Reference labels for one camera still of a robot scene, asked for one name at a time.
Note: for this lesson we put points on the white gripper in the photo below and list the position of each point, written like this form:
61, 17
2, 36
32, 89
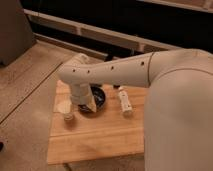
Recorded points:
81, 94

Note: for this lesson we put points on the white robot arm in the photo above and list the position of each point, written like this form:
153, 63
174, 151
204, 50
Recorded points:
178, 110

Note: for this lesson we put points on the black round bowl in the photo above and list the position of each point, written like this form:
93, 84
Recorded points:
98, 101

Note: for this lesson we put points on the small glass jar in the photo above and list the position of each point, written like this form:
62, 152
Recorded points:
68, 117

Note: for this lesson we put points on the wooden table board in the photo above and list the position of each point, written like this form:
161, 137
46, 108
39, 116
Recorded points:
108, 134

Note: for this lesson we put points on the white plastic bottle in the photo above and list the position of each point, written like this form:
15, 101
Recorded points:
125, 103

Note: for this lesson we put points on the grey cabinet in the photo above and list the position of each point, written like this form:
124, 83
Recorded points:
16, 35

